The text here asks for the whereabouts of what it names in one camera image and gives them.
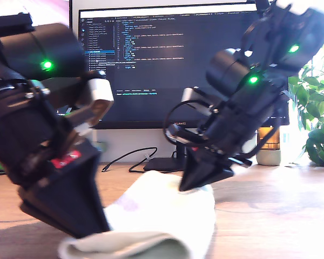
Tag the amber glass lamp grey base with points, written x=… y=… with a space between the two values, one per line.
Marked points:
x=268 y=159

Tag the black Huawei monitor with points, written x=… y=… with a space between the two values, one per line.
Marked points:
x=151 y=81

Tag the pale grey wrist camera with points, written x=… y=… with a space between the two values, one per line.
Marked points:
x=100 y=91
x=191 y=97

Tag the black monitor stand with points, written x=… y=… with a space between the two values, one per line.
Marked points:
x=164 y=164

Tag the green leafy houseplant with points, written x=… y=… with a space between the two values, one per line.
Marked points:
x=313 y=108

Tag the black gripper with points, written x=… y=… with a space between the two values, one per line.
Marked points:
x=237 y=124
x=29 y=143

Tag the pastel checked fluffy tea towel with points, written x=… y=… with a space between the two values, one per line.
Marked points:
x=164 y=215

